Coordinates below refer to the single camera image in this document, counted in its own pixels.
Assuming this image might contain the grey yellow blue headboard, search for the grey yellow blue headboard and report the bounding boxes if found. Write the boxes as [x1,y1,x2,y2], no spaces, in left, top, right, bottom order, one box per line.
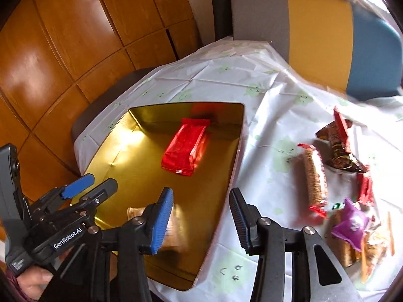
[231,0,402,101]

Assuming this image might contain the clear-wrapped brown cake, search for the clear-wrapped brown cake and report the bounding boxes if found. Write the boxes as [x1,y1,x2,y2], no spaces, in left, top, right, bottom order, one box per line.
[119,200,187,255]

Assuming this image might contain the dark brown candy packet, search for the dark brown candy packet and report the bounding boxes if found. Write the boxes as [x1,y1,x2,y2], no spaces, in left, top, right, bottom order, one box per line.
[316,107,369,173]

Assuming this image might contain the red foil packet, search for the red foil packet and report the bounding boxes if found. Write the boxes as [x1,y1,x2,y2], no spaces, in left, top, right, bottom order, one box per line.
[161,118,210,177]

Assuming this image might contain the pumpkin seed bag orange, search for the pumpkin seed bag orange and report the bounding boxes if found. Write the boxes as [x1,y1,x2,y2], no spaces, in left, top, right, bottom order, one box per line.
[361,212,395,284]

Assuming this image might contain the soda cracker packet green ends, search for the soda cracker packet green ends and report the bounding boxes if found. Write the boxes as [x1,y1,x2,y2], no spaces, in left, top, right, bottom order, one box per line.
[325,203,361,268]

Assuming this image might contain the black rolled mat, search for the black rolled mat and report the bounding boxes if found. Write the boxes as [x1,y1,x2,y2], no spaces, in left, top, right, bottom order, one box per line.
[211,0,233,41]

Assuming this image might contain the wooden wardrobe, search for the wooden wardrobe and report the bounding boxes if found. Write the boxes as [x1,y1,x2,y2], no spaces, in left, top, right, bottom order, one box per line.
[1,0,199,201]

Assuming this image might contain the person's left hand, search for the person's left hand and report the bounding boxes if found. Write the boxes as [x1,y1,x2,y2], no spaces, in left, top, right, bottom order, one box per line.
[16,265,53,301]

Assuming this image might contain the red-ended rice cracker roll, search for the red-ended rice cracker roll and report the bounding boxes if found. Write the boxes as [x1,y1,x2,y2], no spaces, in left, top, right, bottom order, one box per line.
[297,143,328,219]

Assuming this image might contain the red patterned candy packet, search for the red patterned candy packet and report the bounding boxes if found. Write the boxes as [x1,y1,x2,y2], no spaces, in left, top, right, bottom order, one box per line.
[357,172,375,207]

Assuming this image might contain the white cloud-print tablecloth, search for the white cloud-print tablecloth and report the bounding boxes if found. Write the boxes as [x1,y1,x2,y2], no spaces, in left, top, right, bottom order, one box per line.
[74,38,402,301]

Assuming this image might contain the purple snack packet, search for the purple snack packet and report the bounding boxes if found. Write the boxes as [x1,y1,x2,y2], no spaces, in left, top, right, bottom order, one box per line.
[331,198,370,252]

